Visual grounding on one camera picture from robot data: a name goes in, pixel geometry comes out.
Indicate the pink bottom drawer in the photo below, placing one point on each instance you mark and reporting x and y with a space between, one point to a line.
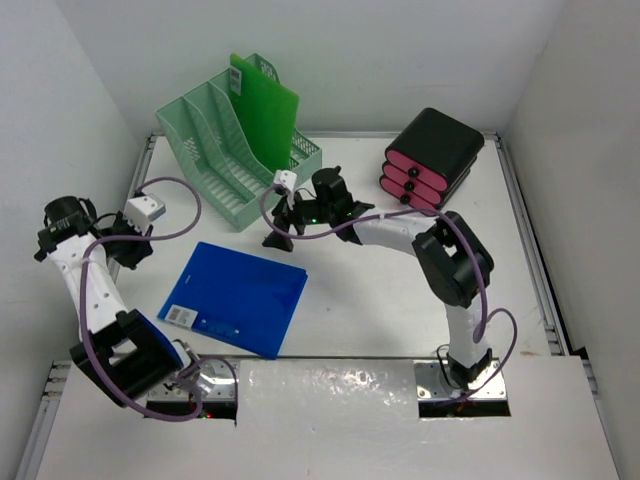
407 197

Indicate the mint green file organizer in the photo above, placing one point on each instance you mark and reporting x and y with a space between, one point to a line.
212 151

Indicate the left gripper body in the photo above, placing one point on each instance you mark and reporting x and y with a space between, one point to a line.
124 251

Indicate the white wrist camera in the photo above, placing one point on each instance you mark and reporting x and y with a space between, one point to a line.
142 211
284 183

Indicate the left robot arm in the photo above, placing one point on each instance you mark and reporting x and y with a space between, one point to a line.
134 353

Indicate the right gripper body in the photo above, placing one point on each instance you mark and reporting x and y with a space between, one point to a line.
301 213

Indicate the white front panel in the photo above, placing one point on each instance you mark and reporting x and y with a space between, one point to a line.
340 420

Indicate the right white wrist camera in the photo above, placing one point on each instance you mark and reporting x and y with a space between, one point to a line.
284 183

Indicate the black drawer cabinet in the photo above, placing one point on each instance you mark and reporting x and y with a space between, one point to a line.
442 144

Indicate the pink top drawer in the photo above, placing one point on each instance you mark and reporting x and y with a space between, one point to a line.
401 169

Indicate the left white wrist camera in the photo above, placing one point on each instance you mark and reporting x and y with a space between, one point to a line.
142 211

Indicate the blue file folder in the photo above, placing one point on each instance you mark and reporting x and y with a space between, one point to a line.
239 299

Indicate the pink drawer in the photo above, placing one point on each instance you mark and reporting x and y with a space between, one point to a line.
401 169
410 182
407 197

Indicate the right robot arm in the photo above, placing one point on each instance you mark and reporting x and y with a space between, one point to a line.
456 265

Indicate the green clip file folder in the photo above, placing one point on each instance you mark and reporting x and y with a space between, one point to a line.
265 108

